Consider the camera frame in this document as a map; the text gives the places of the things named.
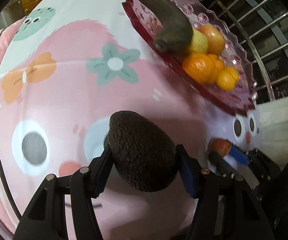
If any small orange tangerine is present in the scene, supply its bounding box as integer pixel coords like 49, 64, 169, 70
228, 67, 240, 83
216, 70, 236, 91

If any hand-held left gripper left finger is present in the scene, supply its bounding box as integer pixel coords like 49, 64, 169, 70
14, 144, 113, 240

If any metal railing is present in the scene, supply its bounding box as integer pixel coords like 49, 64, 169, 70
209, 0, 288, 103

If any dark overripe banana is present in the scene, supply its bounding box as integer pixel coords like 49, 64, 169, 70
106, 0, 193, 54

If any yellow pear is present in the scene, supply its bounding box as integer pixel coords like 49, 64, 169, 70
188, 29, 209, 55

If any black cable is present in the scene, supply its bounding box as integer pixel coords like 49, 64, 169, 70
0, 126, 18, 220

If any cartoon face printed tablecloth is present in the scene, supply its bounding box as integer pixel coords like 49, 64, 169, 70
0, 0, 263, 240

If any red yellow apple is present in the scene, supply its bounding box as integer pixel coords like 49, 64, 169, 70
198, 24, 226, 55

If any dark avocado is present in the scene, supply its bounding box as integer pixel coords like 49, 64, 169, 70
108, 110, 177, 193

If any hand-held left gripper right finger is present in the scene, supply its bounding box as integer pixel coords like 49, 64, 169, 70
175, 144, 276, 240

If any white sheet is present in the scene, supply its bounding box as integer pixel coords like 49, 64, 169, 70
255, 96, 288, 167

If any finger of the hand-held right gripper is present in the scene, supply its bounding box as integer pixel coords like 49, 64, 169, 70
208, 152, 257, 188
228, 143, 272, 175

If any orange tangerine with black stem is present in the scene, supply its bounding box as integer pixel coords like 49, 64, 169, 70
182, 53, 216, 85

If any pink glass fruit plate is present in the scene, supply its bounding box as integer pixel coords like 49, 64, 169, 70
122, 0, 257, 117

